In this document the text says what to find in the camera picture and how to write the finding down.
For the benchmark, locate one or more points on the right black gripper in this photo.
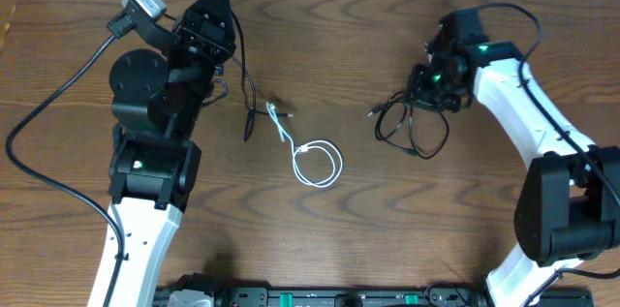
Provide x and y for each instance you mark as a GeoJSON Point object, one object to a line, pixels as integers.
{"type": "Point", "coordinates": [416, 97]}

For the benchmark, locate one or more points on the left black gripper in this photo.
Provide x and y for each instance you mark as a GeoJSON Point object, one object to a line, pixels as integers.
{"type": "Point", "coordinates": [195, 35]}

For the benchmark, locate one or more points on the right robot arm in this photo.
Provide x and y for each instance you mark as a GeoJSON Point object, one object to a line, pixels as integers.
{"type": "Point", "coordinates": [568, 209]}

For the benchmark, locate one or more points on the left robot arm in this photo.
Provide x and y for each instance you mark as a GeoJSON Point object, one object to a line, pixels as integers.
{"type": "Point", "coordinates": [158, 94]}

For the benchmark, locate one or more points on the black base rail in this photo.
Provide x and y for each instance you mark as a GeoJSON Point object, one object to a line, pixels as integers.
{"type": "Point", "coordinates": [199, 290]}

